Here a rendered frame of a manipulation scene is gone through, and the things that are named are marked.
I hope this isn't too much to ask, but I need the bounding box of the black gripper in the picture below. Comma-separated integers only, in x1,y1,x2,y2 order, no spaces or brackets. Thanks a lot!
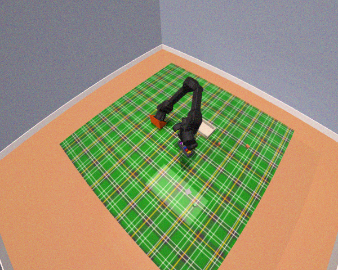
172,123,198,151

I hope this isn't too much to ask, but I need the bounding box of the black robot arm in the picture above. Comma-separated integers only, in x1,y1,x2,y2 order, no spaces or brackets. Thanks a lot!
153,76,203,146

